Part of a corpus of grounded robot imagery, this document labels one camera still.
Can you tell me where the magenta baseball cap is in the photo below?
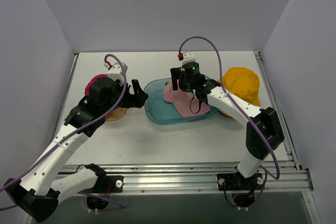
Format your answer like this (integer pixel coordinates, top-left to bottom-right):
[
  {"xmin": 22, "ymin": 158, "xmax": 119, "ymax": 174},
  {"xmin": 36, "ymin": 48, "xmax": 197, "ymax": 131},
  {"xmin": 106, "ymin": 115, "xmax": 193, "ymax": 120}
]
[{"xmin": 84, "ymin": 73, "xmax": 109, "ymax": 97}]

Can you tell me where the pink baseball cap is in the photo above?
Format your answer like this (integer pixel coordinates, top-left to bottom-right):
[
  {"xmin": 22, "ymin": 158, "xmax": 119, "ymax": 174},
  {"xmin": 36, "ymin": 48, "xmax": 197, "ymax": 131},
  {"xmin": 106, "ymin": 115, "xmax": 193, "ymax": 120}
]
[{"xmin": 163, "ymin": 81, "xmax": 210, "ymax": 118}]

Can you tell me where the yellow bucket hat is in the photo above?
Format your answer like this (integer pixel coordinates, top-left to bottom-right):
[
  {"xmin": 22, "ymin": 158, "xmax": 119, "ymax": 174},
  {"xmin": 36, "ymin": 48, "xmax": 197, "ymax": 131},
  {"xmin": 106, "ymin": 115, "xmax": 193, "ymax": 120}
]
[{"xmin": 218, "ymin": 67, "xmax": 260, "ymax": 106}]

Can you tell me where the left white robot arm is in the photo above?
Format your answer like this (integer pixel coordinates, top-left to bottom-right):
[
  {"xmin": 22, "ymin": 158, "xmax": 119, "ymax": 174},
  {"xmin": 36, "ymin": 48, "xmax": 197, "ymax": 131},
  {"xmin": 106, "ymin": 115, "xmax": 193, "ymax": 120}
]
[{"xmin": 4, "ymin": 77, "xmax": 148, "ymax": 222}]

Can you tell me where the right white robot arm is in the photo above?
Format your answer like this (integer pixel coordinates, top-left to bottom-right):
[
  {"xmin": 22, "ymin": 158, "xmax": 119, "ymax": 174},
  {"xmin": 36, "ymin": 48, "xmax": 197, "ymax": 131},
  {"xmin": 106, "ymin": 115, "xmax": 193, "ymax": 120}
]
[{"xmin": 170, "ymin": 61, "xmax": 284, "ymax": 189}]

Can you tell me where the teal plastic tray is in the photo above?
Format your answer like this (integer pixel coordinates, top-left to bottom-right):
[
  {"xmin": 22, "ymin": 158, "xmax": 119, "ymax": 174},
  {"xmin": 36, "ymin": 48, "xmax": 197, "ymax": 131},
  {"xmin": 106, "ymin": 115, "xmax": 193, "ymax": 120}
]
[{"xmin": 144, "ymin": 78, "xmax": 217, "ymax": 124}]

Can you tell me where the wooden head hat stand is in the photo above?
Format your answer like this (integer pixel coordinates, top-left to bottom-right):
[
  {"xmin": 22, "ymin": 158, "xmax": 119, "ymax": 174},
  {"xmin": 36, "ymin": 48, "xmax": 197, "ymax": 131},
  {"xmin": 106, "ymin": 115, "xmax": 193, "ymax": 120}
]
[{"xmin": 105, "ymin": 108, "xmax": 128, "ymax": 122}]

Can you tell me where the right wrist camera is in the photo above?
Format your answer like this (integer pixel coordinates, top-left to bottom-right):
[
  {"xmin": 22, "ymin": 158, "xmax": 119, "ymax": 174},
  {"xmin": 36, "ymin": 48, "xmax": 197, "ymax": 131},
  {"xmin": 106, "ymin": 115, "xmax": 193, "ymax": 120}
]
[{"xmin": 177, "ymin": 51, "xmax": 196, "ymax": 65}]

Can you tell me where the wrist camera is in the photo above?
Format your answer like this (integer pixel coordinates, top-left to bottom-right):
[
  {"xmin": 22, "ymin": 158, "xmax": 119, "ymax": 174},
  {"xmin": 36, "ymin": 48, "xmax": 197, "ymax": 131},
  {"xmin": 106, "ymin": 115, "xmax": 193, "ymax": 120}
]
[
  {"xmin": 104, "ymin": 62, "xmax": 128, "ymax": 83},
  {"xmin": 177, "ymin": 51, "xmax": 196, "ymax": 65}
]

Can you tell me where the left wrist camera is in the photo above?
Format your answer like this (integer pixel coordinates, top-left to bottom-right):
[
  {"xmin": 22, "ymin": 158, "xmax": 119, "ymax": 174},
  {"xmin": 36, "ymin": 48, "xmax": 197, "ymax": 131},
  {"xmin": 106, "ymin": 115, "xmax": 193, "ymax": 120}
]
[{"xmin": 104, "ymin": 62, "xmax": 128, "ymax": 83}]

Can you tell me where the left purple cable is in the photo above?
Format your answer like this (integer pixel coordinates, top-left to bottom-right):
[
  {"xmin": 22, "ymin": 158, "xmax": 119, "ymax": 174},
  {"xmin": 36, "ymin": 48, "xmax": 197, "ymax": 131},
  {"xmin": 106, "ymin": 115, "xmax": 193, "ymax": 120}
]
[{"xmin": 0, "ymin": 54, "xmax": 129, "ymax": 195}]

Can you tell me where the purple cable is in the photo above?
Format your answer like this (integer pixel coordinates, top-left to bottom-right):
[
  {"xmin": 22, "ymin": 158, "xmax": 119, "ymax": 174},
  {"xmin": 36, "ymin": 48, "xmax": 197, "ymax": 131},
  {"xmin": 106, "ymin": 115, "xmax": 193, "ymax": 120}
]
[
  {"xmin": 178, "ymin": 36, "xmax": 281, "ymax": 180},
  {"xmin": 0, "ymin": 54, "xmax": 129, "ymax": 195}
]

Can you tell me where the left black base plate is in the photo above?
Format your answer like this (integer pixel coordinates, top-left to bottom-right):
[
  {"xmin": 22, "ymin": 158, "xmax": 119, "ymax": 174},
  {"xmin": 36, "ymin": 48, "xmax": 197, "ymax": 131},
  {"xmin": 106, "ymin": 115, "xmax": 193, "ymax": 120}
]
[{"xmin": 103, "ymin": 175, "xmax": 124, "ymax": 193}]

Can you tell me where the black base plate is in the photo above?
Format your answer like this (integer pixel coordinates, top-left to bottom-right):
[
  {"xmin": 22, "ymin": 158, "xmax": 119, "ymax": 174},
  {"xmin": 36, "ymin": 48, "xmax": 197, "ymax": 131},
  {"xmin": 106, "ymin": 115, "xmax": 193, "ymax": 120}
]
[
  {"xmin": 103, "ymin": 175, "xmax": 124, "ymax": 193},
  {"xmin": 216, "ymin": 173, "xmax": 236, "ymax": 191}
]

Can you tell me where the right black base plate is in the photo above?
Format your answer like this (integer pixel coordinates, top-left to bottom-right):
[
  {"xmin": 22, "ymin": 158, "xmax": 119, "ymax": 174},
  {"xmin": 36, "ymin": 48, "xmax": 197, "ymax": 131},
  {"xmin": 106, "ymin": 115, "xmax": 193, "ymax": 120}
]
[{"xmin": 216, "ymin": 173, "xmax": 236, "ymax": 191}]

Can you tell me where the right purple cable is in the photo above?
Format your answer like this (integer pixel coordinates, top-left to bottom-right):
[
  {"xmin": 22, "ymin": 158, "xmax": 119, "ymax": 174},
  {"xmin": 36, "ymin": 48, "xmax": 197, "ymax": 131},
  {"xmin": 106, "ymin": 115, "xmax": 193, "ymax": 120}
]
[{"xmin": 178, "ymin": 36, "xmax": 281, "ymax": 180}]

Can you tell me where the aluminium mounting rail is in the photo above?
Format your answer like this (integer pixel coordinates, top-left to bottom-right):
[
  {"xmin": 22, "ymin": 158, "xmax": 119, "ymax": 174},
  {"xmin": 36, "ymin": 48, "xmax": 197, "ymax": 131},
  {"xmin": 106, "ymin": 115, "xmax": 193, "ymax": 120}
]
[{"xmin": 57, "ymin": 161, "xmax": 314, "ymax": 196}]

